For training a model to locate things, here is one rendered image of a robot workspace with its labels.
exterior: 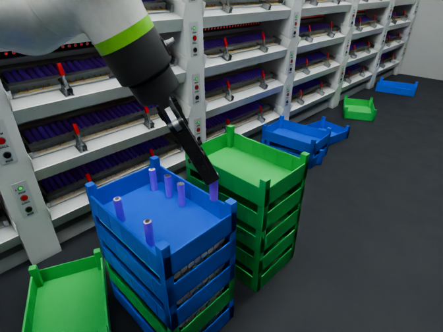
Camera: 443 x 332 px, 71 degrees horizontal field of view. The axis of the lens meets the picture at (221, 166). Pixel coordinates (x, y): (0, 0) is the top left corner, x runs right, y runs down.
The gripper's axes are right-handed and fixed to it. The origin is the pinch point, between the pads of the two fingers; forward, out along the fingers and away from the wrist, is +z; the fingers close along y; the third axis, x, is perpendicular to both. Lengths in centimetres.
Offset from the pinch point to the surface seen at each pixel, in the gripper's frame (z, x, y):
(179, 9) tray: -18, -17, 70
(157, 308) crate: 21.5, 24.1, -7.2
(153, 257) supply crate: 6.6, 16.2, -8.7
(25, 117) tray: -17, 38, 41
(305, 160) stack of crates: 23.0, -23.8, 13.3
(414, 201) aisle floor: 86, -67, 28
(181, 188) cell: 8.7, 8.0, 9.7
